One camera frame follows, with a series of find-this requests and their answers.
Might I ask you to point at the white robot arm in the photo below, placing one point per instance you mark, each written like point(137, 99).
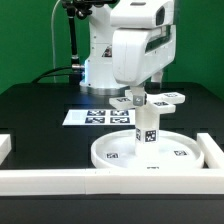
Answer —
point(104, 21)

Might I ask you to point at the white marker sheet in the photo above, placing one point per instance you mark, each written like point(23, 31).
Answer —
point(95, 117)

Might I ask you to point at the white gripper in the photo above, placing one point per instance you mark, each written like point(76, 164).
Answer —
point(138, 54)

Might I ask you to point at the white round table top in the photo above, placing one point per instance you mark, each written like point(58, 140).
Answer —
point(171, 151)

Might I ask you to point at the white obstacle fence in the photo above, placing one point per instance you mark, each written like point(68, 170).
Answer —
point(120, 181)

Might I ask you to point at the white cross-shaped table base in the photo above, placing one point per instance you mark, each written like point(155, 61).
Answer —
point(162, 103)

